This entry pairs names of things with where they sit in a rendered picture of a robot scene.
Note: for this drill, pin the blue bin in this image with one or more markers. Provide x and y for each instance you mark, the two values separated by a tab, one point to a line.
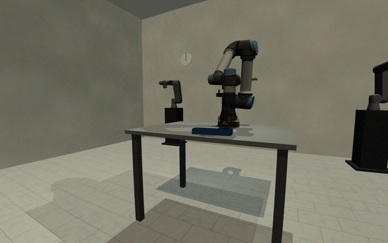
213	131

